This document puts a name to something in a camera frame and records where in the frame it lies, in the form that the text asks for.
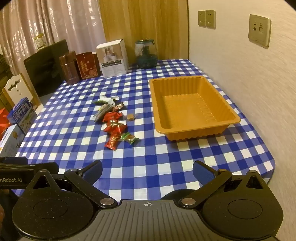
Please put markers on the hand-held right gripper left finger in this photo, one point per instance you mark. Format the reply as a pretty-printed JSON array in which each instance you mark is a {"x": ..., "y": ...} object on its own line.
[{"x": 93, "y": 171}]

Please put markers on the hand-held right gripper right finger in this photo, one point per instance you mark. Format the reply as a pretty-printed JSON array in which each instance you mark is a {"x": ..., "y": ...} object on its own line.
[{"x": 203, "y": 172}]

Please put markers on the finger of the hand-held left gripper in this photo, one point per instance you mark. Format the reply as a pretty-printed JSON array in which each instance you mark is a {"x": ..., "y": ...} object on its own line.
[
  {"x": 13, "y": 160},
  {"x": 46, "y": 168}
]

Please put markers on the red snack packet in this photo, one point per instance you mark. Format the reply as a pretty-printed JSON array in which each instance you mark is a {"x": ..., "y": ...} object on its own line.
[
  {"x": 115, "y": 128},
  {"x": 112, "y": 141},
  {"x": 112, "y": 117}
]

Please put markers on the green candy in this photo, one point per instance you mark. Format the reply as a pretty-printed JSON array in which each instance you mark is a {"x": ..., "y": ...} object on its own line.
[{"x": 129, "y": 138}]

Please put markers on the brown patterned snack packet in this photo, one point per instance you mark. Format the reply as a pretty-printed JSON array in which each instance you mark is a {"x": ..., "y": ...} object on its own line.
[{"x": 118, "y": 107}]

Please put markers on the orange plastic tray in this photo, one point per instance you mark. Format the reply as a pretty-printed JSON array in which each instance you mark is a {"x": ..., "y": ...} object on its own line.
[{"x": 185, "y": 104}]

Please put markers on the white carton box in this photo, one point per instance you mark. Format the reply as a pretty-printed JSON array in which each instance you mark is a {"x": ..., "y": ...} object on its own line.
[{"x": 11, "y": 141}]

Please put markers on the red bag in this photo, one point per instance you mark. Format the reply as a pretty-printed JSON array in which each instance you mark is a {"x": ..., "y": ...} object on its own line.
[{"x": 4, "y": 120}]

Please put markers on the blue white checked tablecloth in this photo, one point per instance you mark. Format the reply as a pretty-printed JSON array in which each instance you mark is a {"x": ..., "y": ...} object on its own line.
[{"x": 69, "y": 129}]

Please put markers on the blue carton box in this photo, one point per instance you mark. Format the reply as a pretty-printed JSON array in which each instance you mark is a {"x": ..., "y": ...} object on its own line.
[{"x": 22, "y": 115}]

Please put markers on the yellow wrapped candy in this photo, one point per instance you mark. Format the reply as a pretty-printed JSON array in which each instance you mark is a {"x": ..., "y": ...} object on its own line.
[{"x": 103, "y": 112}]

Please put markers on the caramel cube candy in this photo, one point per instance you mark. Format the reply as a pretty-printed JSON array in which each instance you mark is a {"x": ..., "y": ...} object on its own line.
[{"x": 130, "y": 117}]

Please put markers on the dark green snack packet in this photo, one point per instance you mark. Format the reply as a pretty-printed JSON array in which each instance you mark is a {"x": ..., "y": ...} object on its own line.
[{"x": 101, "y": 102}]

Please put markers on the white wooden chair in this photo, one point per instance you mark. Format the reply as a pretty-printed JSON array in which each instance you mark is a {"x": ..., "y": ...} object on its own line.
[{"x": 17, "y": 89}]

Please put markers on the white plastic wrapper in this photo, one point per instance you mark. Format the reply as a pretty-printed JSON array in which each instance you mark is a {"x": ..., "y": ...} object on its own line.
[{"x": 109, "y": 99}]

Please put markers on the brown cylindrical canister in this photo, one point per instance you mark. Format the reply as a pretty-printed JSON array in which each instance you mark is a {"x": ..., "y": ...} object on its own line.
[{"x": 69, "y": 68}]

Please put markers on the red patterned box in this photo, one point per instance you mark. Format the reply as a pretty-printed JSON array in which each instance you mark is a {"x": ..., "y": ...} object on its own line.
[{"x": 87, "y": 66}]

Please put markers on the white cardboard box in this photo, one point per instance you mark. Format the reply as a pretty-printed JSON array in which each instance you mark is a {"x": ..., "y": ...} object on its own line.
[{"x": 112, "y": 60}]

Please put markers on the small yellow-lidded jar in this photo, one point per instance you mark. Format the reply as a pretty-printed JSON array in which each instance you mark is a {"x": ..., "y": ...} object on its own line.
[{"x": 38, "y": 41}]

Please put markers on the glass jar with green lid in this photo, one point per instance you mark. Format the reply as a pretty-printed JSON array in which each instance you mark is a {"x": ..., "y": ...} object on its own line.
[{"x": 146, "y": 55}]

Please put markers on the pink sheer curtain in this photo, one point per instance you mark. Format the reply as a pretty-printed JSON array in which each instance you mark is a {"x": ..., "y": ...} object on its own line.
[{"x": 69, "y": 20}]

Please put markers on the beige data wall plate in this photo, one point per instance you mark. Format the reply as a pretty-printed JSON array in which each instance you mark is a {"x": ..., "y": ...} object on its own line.
[{"x": 259, "y": 30}]

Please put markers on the beige wall socket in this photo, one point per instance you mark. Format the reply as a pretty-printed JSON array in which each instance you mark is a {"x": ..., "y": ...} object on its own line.
[
  {"x": 201, "y": 18},
  {"x": 210, "y": 19}
]

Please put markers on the wooden wall panel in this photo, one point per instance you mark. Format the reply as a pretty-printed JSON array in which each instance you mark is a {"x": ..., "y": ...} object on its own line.
[{"x": 143, "y": 20}]

